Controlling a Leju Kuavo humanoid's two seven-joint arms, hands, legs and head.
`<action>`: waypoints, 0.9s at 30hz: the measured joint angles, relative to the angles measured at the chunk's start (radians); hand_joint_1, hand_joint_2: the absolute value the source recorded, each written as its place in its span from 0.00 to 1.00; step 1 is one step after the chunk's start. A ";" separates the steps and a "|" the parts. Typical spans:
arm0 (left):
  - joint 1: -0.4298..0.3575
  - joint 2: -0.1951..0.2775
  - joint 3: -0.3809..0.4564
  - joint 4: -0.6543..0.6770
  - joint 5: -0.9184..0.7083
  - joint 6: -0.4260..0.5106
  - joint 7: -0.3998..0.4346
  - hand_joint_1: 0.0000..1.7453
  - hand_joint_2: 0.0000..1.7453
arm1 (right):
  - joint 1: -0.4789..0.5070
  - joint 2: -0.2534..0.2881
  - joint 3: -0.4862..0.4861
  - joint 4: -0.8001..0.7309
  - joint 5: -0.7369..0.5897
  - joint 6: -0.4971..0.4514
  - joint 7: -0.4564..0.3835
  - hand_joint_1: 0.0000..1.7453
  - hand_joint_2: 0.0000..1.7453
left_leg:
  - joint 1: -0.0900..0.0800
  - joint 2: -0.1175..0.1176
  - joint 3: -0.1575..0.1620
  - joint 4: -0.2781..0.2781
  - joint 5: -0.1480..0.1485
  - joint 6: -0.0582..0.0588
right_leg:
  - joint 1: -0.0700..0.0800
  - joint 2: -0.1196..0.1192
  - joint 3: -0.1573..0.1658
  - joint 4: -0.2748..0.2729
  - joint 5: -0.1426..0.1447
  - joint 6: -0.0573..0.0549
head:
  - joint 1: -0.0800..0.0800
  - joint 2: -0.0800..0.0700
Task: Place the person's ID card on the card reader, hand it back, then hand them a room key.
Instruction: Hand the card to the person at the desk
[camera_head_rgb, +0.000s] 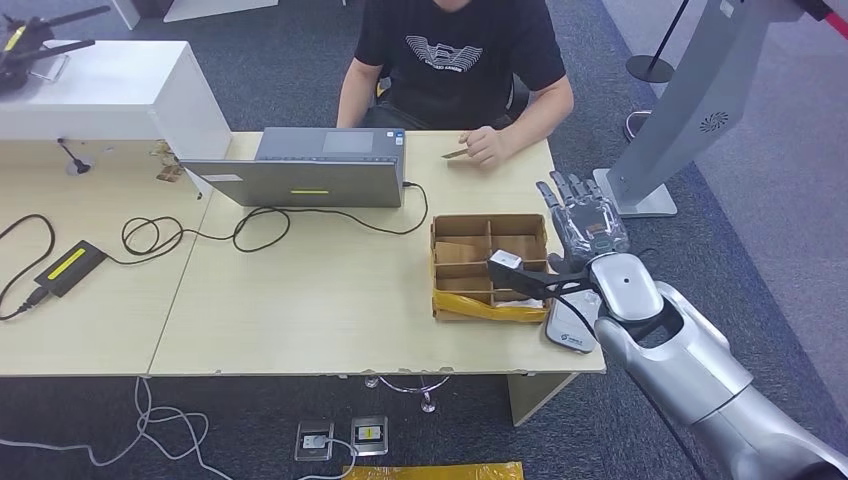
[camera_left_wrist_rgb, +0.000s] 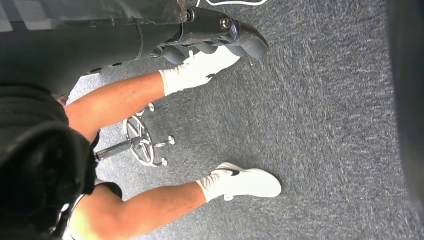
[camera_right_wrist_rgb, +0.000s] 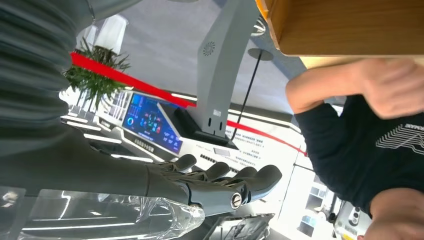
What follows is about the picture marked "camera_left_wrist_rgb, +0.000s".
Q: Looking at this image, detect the person's left leg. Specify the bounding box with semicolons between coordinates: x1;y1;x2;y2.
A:
64;45;242;143

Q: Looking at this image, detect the person's leg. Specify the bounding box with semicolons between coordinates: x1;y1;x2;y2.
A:
67;161;283;240
64;45;242;143

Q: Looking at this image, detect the chrome stool base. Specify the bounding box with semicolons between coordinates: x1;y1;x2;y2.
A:
95;103;176;168

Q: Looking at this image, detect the person's right leg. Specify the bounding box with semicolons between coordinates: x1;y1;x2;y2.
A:
67;161;283;240

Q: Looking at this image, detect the white floor cable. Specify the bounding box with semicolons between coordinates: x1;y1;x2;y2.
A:
195;0;270;8

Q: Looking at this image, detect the person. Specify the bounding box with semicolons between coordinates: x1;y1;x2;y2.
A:
61;45;283;240

